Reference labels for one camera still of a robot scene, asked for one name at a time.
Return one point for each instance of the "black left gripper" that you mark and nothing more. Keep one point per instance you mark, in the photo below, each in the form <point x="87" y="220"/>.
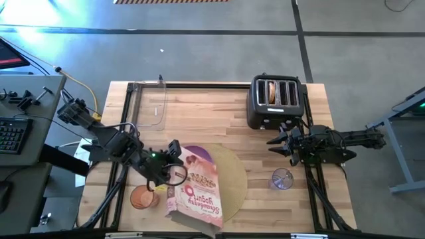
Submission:
<point x="162" y="169"/>

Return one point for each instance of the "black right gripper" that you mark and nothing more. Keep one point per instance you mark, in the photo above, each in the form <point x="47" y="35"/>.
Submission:
<point x="303" y="146"/>

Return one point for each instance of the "clear purple drinking glass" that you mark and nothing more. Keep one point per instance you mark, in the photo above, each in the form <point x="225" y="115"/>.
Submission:
<point x="282" y="179"/>

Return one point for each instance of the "pink strawberry yogurt cereal box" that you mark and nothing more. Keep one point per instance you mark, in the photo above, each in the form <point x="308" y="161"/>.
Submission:
<point x="196" y="192"/>

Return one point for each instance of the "brown bagel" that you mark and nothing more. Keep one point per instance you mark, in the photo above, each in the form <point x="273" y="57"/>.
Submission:
<point x="271" y="92"/>

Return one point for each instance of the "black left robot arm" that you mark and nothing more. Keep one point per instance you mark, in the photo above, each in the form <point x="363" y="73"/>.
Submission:
<point x="113" y="144"/>

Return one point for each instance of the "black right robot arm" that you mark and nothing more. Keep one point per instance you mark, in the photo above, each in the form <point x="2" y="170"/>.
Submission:
<point x="358" y="137"/>

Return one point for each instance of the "black four-slot toaster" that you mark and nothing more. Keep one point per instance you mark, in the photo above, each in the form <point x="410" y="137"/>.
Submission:
<point x="275" y="116"/>

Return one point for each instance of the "orange translucent cup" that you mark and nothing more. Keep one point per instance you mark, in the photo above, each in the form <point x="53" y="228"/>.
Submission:
<point x="142" y="198"/>

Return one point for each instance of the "round woven straw placemat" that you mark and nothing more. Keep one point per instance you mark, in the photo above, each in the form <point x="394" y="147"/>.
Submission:
<point x="232" y="179"/>

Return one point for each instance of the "clear plastic container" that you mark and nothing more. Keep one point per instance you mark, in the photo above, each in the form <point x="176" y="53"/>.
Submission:
<point x="149" y="106"/>

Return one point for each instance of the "white paper sheet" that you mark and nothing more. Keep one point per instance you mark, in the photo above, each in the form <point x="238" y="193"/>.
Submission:
<point x="81" y="151"/>

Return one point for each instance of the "small black clip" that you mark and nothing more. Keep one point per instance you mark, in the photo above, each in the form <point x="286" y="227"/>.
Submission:
<point x="160" y="78"/>

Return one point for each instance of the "black padded bar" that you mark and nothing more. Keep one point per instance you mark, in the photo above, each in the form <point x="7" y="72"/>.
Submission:
<point x="63" y="159"/>

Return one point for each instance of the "grey metal stand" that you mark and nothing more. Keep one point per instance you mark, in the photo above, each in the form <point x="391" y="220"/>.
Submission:
<point x="398" y="152"/>

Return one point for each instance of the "grey side desk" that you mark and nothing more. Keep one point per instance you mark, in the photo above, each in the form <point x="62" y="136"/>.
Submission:
<point x="50" y="132"/>

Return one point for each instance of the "small metal clamp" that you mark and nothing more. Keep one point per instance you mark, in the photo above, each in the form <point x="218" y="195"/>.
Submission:
<point x="45" y="219"/>

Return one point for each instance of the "black keyboard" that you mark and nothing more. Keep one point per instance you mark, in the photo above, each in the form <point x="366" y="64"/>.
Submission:
<point x="13" y="134"/>

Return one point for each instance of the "black desk clamp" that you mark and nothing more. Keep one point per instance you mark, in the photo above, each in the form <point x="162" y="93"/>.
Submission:
<point x="25" y="101"/>

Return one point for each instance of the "black computer mouse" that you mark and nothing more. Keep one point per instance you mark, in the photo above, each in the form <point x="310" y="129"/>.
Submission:
<point x="4" y="196"/>

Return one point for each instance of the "dark screen with red stripe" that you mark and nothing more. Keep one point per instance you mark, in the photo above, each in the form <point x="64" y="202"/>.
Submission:
<point x="10" y="54"/>

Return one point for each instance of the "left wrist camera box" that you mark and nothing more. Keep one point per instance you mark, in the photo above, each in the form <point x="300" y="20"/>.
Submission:
<point x="174" y="148"/>

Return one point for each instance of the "silver frame bracket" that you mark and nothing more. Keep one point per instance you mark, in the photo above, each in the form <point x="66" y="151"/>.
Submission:
<point x="123" y="235"/>
<point x="308" y="236"/>

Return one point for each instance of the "black aluminium table frame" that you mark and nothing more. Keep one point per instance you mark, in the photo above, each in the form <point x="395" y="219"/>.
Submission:
<point x="216" y="86"/>

